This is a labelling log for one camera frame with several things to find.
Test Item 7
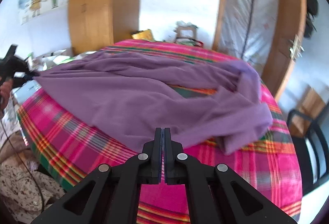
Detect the yellow snack bag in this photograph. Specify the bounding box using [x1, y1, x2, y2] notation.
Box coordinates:
[131, 29, 154, 41]

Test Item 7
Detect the wooden door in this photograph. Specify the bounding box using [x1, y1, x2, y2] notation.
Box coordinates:
[212, 0, 308, 103]

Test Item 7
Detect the black chair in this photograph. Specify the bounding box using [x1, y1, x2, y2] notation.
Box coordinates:
[287, 104, 328, 196]

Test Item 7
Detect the person's left hand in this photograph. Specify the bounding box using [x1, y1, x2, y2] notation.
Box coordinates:
[1, 79, 13, 110]

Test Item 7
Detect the floral patterned sleeve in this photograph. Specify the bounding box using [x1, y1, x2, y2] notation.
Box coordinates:
[0, 131, 66, 224]

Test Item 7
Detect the purple knit sweater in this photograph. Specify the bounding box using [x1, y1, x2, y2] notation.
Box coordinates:
[36, 51, 273, 154]

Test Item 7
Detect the black cable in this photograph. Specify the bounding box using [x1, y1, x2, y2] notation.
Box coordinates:
[0, 118, 46, 214]

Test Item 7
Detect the wooden wardrobe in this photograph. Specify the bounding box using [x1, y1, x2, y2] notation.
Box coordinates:
[68, 0, 139, 54]

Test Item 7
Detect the cardboard box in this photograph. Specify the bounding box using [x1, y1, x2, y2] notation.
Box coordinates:
[174, 21, 198, 40]

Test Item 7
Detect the pink plaid cloth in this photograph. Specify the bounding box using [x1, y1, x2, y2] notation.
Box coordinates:
[17, 39, 304, 224]

